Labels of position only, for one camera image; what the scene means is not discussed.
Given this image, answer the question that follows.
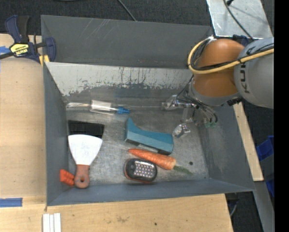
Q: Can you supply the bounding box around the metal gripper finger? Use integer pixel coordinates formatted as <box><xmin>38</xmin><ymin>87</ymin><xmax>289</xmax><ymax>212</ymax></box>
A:
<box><xmin>161</xmin><ymin>94</ymin><xmax>184</xmax><ymax>111</ymax></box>
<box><xmin>172</xmin><ymin>123</ymin><xmax>192</xmax><ymax>139</ymax></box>

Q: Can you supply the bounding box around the blue curved block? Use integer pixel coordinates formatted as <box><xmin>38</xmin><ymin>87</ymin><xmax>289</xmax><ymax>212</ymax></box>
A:
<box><xmin>123</xmin><ymin>116</ymin><xmax>175</xmax><ymax>156</ymax></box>

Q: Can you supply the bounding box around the orange toy carrot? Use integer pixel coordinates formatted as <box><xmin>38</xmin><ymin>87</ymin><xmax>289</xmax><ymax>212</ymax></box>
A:
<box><xmin>127</xmin><ymin>148</ymin><xmax>194</xmax><ymax>175</ymax></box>

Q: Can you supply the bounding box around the black and orange work light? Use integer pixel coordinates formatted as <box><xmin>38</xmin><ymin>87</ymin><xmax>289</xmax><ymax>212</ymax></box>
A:
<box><xmin>123</xmin><ymin>158</ymin><xmax>158</xmax><ymax>184</ymax></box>

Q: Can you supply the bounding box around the clear plastic bottle blue cap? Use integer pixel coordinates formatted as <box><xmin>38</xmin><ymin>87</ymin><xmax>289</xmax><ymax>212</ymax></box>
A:
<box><xmin>66</xmin><ymin>100</ymin><xmax>131</xmax><ymax>116</ymax></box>

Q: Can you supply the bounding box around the grey metal bin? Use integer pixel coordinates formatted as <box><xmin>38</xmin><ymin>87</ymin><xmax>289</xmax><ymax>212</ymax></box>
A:
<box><xmin>40</xmin><ymin>14</ymin><xmax>257</xmax><ymax>206</ymax></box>

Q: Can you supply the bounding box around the black flat block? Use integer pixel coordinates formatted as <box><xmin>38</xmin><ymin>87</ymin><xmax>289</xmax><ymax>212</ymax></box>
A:
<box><xmin>68</xmin><ymin>120</ymin><xmax>105</xmax><ymax>139</ymax></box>

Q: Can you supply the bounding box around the orange-red toy brick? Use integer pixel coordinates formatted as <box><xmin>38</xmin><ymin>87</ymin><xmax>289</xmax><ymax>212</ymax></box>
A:
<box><xmin>59</xmin><ymin>169</ymin><xmax>76</xmax><ymax>187</ymax></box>

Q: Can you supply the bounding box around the black cylinder on white bracket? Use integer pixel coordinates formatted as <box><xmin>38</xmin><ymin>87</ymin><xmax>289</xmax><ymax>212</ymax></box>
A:
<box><xmin>227</xmin><ymin>97</ymin><xmax>243</xmax><ymax>106</ymax></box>

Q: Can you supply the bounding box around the white scraper red-brown handle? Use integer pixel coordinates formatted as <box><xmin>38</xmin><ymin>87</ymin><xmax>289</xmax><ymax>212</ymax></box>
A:
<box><xmin>67</xmin><ymin>134</ymin><xmax>104</xmax><ymax>189</ymax></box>

